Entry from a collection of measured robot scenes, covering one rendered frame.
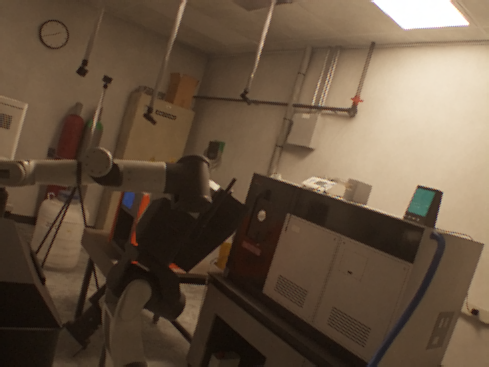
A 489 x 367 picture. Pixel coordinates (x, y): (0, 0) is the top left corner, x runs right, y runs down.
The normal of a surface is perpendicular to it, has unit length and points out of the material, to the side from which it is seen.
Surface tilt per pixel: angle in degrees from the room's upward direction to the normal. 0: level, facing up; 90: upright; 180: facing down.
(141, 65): 90
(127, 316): 90
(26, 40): 90
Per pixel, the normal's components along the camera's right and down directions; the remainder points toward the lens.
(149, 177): 0.36, 0.04
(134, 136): 0.57, 0.23
